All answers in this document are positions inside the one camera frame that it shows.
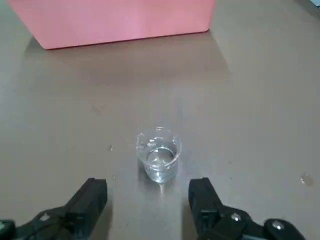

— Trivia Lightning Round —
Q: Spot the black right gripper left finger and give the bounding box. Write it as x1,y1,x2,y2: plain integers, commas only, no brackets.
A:
0,177,109,240

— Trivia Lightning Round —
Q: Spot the pink plastic rectangular container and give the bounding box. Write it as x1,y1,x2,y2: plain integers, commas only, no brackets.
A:
6,0,216,50

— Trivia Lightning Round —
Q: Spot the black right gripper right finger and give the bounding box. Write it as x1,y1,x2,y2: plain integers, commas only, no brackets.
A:
188,177,305,240

